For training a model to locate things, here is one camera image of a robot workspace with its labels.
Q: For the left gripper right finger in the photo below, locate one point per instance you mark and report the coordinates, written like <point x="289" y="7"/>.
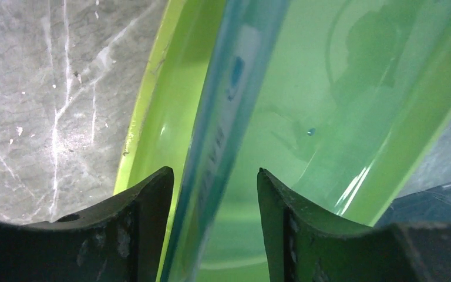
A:
<point x="305" y="242"/>

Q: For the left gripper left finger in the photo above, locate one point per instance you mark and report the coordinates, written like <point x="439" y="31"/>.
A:
<point x="118" y="239"/>

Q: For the lime green tub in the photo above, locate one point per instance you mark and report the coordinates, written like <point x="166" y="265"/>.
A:
<point x="165" y="114"/>

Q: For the teal transparent tub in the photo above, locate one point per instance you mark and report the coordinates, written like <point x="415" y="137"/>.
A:
<point x="340" y="100"/>

